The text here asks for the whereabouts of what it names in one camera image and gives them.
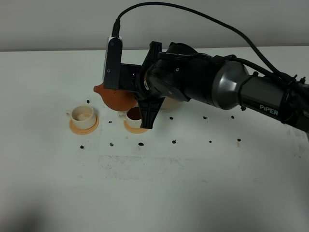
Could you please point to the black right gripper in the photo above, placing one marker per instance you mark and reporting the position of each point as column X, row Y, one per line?
column 149, row 99

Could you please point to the brown clay teapot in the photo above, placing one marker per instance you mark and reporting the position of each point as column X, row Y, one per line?
column 117, row 100

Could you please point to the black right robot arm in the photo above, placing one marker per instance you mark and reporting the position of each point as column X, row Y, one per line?
column 183, row 74

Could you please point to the beige teapot coaster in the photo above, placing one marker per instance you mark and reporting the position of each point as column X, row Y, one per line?
column 169, row 104

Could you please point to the right white teacup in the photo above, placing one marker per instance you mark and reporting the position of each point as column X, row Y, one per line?
column 131, row 117

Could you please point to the white teacup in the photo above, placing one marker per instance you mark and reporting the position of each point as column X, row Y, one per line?
column 83, row 117
column 131, row 117

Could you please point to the right orange coaster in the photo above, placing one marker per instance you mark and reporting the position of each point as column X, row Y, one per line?
column 135, row 130

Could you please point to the left white teacup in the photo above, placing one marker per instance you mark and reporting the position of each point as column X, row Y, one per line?
column 83, row 117

